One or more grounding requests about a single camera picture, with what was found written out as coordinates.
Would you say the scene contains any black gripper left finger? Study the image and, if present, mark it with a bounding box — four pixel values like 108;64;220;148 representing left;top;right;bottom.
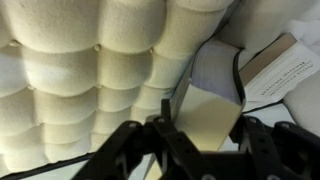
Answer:
71;98;202;180

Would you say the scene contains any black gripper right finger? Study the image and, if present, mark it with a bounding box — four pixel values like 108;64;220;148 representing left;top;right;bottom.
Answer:
229;114;320;180

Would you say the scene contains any black book with blue cover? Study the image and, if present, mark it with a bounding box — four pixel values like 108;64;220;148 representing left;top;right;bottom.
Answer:
143;37;248;180

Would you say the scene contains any white book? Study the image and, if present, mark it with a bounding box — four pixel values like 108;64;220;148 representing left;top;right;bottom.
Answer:
237;32;320;113

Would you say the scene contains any cream tufted mattress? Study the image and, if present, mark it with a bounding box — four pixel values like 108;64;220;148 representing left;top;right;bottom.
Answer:
0;0;320;174

